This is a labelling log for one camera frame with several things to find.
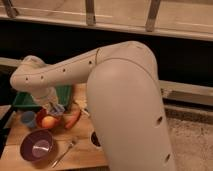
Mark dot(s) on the orange carrot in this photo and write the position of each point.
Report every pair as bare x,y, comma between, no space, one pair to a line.
75,115

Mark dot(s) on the grey towel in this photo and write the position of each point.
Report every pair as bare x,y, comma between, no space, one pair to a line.
56,109

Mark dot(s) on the wooden cutting board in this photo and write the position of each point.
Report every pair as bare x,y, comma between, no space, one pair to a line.
83,155

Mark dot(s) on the blue plastic cup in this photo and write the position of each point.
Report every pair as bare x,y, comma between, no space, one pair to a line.
28,119

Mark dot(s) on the purple bowl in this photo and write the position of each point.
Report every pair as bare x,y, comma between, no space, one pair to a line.
36,145

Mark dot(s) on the white cup with brown contents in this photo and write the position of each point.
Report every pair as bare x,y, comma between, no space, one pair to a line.
94,140

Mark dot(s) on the metal fork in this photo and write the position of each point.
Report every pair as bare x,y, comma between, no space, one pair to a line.
59,158

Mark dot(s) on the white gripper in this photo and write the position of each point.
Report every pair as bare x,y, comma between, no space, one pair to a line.
46,97

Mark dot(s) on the orange bowl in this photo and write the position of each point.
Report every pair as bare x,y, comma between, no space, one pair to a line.
41,114

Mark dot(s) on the green plastic tray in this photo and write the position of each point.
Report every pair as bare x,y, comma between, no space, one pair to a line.
24,101

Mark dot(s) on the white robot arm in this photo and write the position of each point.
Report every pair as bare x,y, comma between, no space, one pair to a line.
123,97

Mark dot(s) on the orange egg-shaped ball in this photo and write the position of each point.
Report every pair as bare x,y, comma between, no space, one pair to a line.
48,122

